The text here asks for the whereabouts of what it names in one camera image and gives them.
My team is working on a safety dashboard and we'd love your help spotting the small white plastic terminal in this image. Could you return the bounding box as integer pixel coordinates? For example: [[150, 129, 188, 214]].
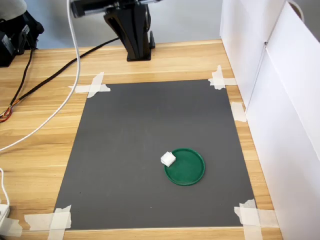
[[159, 150, 177, 168]]

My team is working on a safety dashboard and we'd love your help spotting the round green lid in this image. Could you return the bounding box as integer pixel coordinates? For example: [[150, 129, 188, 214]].
[[163, 147, 206, 187]]

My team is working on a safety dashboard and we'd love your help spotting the white masking tape strip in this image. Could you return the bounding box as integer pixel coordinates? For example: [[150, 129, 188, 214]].
[[68, 83, 112, 94], [207, 77, 237, 87], [0, 216, 24, 238], [238, 198, 264, 240], [233, 206, 280, 229], [230, 101, 248, 123], [86, 71, 105, 99], [211, 65, 226, 91], [47, 204, 72, 240], [23, 211, 72, 231]]

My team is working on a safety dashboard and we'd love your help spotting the dark grey mat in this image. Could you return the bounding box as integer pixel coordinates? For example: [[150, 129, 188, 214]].
[[53, 78, 258, 230]]

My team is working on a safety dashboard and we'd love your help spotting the white partition panel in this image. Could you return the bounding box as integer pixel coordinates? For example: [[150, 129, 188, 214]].
[[219, 0, 286, 109], [245, 0, 320, 240]]

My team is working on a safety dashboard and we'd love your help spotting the white curved tube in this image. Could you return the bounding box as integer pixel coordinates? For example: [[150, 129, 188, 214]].
[[287, 0, 305, 22]]

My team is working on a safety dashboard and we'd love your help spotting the white camera cable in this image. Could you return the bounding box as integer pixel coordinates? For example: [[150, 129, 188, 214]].
[[0, 0, 82, 153]]

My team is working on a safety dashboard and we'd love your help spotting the black braided cable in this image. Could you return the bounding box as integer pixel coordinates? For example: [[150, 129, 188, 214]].
[[9, 36, 121, 107], [8, 47, 35, 108]]

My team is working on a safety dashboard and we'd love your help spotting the coloured wire bundle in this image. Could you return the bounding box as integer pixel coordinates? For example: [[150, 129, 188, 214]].
[[0, 98, 21, 123]]

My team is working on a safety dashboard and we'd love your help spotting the white bracket cable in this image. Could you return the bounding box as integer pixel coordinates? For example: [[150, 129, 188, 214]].
[[0, 167, 11, 208]]

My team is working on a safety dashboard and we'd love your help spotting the small white bracket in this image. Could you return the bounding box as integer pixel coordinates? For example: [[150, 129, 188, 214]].
[[0, 203, 11, 226]]

